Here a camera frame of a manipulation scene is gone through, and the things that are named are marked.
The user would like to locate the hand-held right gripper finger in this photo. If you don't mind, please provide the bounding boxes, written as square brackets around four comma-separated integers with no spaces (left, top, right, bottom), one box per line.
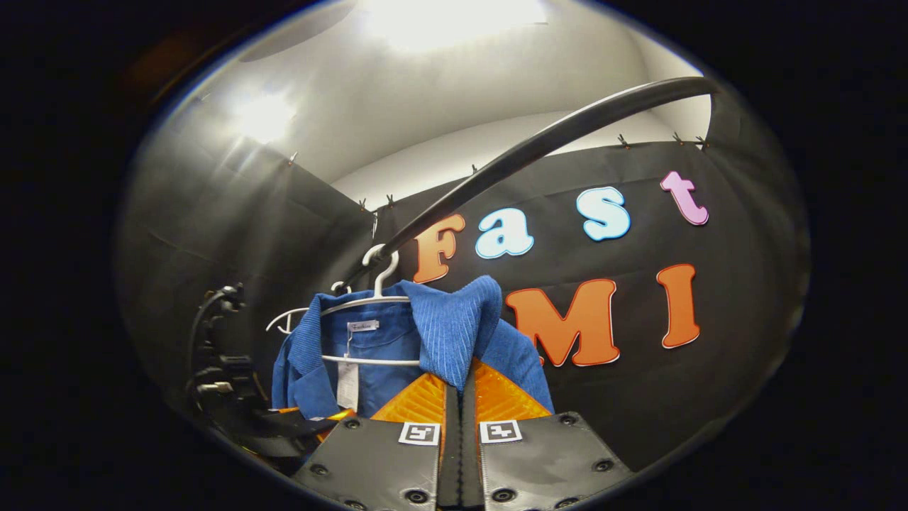
[292,373,463,511]
[462,358,633,511]

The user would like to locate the white plastic clothes hanger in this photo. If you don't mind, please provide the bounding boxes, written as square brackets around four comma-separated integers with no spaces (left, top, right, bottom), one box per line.
[319,243,423,367]
[266,282,352,334]

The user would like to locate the blue corduroy jacket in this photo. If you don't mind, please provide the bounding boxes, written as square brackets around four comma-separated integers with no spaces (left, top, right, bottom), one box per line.
[271,275,555,421]

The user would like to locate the black backdrop cloth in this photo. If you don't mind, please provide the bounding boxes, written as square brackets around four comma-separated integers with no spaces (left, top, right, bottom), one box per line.
[117,92,811,471]

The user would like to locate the small ceiling light panel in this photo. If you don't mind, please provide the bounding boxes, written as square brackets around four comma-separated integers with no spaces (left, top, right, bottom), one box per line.
[233,91,300,144]

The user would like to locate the large ceiling light panel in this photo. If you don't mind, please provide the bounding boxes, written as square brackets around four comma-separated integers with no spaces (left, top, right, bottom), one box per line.
[355,0,548,52]

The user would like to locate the black clothes rail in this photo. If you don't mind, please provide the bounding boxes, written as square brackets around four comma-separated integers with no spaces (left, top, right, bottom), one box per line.
[344,77,721,285]

